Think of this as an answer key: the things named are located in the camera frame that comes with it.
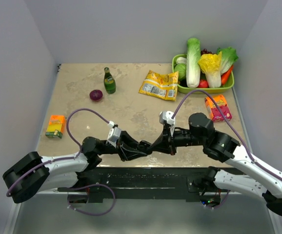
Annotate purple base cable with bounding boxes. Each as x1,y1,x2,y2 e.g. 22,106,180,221
67,184,117,216
203,190,230,210

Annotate pink orange snack box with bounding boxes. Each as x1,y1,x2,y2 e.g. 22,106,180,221
204,94,232,122

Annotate yellow leaf cabbage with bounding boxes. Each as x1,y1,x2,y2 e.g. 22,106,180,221
198,52,222,88

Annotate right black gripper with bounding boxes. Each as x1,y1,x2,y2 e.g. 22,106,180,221
150,124,205,155

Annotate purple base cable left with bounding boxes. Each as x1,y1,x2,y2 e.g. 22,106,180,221
67,184,117,216

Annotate purple red onion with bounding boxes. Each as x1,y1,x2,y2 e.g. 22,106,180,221
89,89,103,101

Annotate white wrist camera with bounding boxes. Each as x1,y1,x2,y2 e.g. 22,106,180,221
107,121,121,148
159,111,176,136

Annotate white cauliflower piece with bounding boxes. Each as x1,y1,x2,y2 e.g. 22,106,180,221
176,57,187,65

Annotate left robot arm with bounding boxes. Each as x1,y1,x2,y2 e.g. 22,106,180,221
2,129,151,203

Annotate napa cabbage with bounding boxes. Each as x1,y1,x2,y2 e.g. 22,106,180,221
186,38,201,88

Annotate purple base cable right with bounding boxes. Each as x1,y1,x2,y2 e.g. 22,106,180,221
203,190,230,210

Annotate orange carrot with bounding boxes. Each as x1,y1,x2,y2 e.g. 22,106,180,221
221,65,234,86

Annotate round green cabbage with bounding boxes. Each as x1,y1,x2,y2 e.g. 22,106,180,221
174,63,186,81

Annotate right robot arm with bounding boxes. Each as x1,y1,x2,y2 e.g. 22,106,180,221
150,111,282,216

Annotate green lettuce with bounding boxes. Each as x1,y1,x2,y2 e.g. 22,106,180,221
217,47,239,75

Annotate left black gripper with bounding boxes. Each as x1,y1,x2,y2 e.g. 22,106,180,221
98,130,148,161

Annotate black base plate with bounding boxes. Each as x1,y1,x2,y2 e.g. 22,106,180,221
58,167,223,202

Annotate red tomato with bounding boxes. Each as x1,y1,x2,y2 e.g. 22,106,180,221
198,79,209,89

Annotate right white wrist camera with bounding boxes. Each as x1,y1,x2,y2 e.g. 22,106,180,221
159,111,176,136

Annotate orange yellow juice carton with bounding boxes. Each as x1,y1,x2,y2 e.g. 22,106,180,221
45,115,66,139

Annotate green plastic basket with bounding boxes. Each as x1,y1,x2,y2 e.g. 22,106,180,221
172,54,235,94

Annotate black earbud charging case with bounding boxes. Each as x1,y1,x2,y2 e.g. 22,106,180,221
137,140,151,154

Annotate green glass bottle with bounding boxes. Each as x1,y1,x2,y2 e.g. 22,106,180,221
103,67,116,94

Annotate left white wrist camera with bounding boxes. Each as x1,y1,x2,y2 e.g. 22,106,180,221
107,121,121,148

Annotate dark red grapes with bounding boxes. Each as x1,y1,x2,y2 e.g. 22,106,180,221
201,49,212,56

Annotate yellow snack bag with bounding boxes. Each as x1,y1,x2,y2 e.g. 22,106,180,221
139,70,179,101

